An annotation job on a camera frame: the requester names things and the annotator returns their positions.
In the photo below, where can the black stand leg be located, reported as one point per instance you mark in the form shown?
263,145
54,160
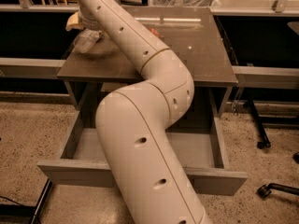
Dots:
264,142

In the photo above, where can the clear plastic water bottle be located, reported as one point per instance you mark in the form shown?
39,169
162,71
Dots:
86,40

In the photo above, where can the red soda can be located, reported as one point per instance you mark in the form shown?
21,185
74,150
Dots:
154,32

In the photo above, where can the grey cabinet with dark top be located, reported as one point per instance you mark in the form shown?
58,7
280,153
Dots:
188,53

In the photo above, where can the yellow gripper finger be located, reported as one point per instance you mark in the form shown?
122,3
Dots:
74,22

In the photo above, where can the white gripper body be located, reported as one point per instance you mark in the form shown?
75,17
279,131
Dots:
88,23

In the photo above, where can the black chair caster leg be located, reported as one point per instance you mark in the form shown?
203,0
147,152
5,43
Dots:
265,190

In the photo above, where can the black floor frame bar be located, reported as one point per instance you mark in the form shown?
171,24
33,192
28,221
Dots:
29,213

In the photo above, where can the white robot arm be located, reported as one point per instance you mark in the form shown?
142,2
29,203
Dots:
131,121

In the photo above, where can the open grey top drawer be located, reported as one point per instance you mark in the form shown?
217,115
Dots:
196,139

